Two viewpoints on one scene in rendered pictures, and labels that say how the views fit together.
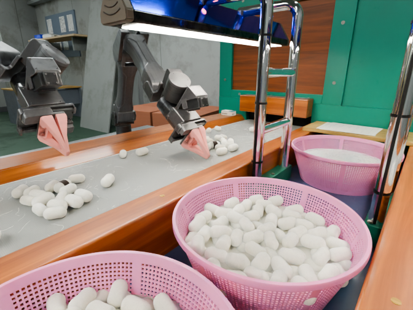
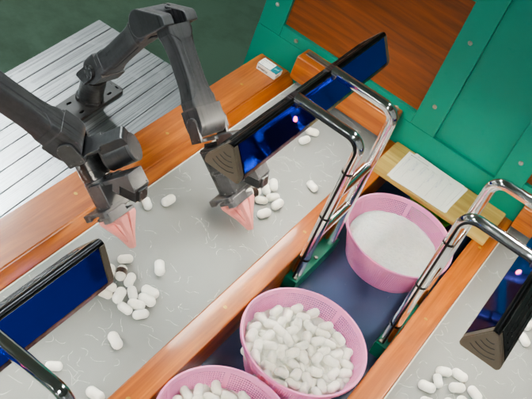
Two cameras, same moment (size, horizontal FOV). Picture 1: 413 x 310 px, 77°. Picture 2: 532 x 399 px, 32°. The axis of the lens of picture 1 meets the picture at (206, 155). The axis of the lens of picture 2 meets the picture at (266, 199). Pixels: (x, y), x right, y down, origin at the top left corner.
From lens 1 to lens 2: 153 cm
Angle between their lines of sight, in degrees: 30
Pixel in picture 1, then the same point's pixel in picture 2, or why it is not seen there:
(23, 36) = not seen: outside the picture
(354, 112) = (446, 153)
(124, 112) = (110, 75)
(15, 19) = not seen: outside the picture
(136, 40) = (183, 39)
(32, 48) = (115, 145)
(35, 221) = (126, 320)
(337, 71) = (442, 94)
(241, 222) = (285, 339)
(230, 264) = (277, 374)
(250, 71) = (325, 17)
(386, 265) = (363, 388)
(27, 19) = not seen: outside the picture
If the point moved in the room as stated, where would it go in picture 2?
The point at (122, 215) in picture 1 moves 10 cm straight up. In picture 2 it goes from (203, 329) to (217, 298)
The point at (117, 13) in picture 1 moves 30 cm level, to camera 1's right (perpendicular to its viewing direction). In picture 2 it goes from (229, 173) to (379, 197)
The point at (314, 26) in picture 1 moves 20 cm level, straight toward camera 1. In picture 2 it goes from (437, 19) to (427, 62)
